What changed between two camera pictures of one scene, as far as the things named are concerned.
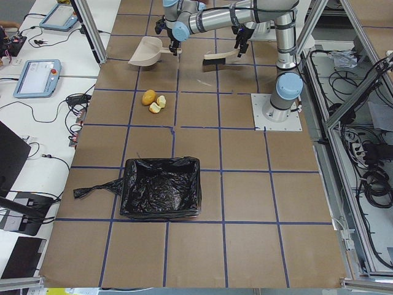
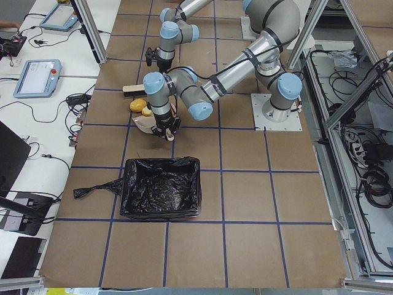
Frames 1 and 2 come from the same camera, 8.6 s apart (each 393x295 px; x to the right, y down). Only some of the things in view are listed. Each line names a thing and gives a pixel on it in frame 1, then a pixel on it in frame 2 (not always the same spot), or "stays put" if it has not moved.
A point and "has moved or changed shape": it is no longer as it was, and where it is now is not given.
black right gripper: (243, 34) to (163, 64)
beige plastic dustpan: (148, 52) to (145, 123)
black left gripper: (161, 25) to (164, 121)
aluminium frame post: (88, 22) stays put
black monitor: (19, 212) stays put
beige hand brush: (217, 58) to (134, 90)
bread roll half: (161, 101) has moved or changed shape
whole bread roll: (148, 97) has moved or changed shape
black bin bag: (155, 187) stays put
